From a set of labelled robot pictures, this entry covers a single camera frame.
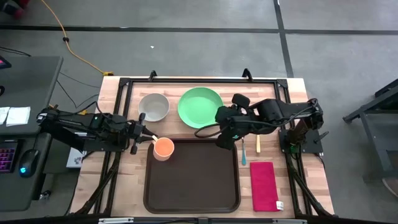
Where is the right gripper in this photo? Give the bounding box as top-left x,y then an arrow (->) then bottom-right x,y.
215,105 -> 259,151

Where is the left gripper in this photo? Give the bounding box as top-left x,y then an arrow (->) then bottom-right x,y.
124,113 -> 159,156

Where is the orange mug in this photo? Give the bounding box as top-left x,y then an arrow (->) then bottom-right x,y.
151,135 -> 175,162

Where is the pale grey bowl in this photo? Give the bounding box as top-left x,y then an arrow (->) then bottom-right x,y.
137,92 -> 170,123

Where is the green plate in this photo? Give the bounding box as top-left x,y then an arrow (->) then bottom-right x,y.
177,86 -> 224,129

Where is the black spoon blue handle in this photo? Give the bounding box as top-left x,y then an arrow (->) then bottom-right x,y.
241,136 -> 248,166

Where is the red cloth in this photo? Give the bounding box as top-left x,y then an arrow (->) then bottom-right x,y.
249,161 -> 284,213

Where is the brown plastic tray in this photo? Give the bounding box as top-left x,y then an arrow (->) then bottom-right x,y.
142,138 -> 242,215

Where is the white printed box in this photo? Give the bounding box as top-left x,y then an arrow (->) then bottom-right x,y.
66,147 -> 85,169

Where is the black computer mouse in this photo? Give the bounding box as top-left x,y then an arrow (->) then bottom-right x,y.
18,148 -> 40,179

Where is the dark grey desk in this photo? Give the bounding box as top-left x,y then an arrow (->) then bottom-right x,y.
0,55 -> 65,212

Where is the white paper sheet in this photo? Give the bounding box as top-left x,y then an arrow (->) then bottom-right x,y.
0,107 -> 10,125
6,106 -> 31,127

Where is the backlit keyboard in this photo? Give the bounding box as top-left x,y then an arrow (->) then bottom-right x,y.
0,139 -> 18,174

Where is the black metal bench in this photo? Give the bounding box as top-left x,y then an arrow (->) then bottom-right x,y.
341,77 -> 398,200

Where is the black device pink light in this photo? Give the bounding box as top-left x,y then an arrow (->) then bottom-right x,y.
0,55 -> 12,70

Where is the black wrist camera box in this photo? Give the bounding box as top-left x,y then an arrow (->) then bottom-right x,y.
231,93 -> 251,110

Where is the black aluminium table frame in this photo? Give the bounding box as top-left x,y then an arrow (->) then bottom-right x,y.
70,70 -> 335,218

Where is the yellow floor cable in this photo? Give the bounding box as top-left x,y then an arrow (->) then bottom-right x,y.
40,0 -> 114,77

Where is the black floor cable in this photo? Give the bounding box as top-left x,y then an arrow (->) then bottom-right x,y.
57,72 -> 102,110

